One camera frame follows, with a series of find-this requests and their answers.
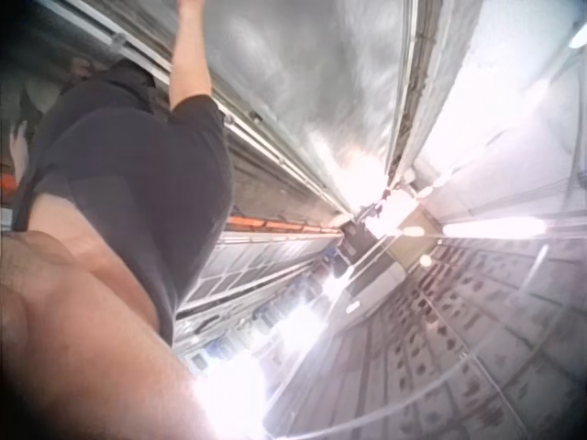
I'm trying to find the shelf rack with orange beam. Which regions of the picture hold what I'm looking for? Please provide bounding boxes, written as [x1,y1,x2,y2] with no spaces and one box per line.
[172,214,354,372]

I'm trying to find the white box unit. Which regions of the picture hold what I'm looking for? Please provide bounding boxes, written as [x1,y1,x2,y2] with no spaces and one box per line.
[337,254,410,318]

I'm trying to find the long tube lamp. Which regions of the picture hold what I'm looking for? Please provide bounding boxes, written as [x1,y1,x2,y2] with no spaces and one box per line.
[440,215,549,240]

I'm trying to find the rack of grey cartons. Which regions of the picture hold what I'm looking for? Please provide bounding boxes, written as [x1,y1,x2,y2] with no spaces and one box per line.
[270,237,587,440]

